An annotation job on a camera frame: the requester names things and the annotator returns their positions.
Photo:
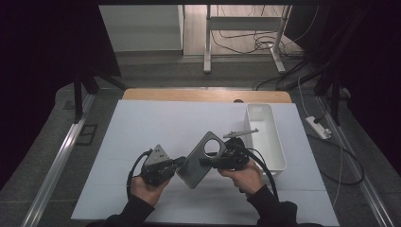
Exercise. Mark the white plastic bin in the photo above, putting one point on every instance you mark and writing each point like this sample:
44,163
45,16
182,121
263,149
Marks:
265,142

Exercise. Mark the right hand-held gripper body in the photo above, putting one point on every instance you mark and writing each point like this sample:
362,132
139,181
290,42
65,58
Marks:
236,156

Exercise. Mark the black floor plate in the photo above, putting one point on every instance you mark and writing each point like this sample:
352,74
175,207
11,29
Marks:
86,135

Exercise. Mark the black metal stand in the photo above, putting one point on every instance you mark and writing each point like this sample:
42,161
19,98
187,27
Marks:
78,97
335,94

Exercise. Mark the white desk frame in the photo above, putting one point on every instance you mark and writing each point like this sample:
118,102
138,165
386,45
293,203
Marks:
242,23

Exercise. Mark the dark curtain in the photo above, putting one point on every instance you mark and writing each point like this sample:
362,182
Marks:
378,78
38,78

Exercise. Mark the white power strip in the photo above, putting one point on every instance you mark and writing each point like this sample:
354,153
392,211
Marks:
318,127

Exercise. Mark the aluminium rail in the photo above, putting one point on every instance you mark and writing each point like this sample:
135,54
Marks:
369,189
60,157

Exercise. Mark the person's right hand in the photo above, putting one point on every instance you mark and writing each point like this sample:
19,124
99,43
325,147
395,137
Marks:
249,178

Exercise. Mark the white panel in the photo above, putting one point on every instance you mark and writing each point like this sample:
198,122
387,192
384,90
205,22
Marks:
142,28

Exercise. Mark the grey phone case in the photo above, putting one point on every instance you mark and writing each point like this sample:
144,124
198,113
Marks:
193,170

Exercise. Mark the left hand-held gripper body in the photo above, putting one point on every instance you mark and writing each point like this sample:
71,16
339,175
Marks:
157,170

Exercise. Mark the person's left hand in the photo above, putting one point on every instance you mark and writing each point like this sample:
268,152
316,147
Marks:
145,190

